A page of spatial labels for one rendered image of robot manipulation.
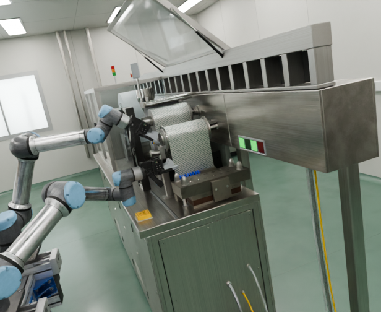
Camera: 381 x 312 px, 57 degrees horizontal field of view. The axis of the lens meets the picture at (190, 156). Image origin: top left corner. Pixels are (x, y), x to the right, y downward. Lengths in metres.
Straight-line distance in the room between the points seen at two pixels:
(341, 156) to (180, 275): 0.98
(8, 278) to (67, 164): 6.12
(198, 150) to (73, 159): 5.66
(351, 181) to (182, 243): 0.84
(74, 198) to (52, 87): 5.90
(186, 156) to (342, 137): 0.90
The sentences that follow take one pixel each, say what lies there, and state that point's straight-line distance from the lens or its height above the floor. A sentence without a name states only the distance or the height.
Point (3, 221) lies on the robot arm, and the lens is 2.00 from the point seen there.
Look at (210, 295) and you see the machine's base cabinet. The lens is 1.98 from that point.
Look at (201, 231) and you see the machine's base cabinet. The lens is 1.80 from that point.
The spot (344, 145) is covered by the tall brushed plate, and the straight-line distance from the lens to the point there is 1.37.
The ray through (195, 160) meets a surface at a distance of 1.97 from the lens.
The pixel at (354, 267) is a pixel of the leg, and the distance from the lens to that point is 1.68.
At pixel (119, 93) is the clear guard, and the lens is 2.88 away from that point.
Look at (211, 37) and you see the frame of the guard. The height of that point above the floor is 1.73.
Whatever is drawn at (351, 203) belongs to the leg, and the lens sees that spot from 1.55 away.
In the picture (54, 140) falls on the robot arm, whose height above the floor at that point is 1.38.
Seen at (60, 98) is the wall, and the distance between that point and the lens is 7.37.
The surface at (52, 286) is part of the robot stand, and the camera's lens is 2.09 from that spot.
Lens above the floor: 1.56
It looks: 13 degrees down
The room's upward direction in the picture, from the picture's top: 11 degrees counter-clockwise
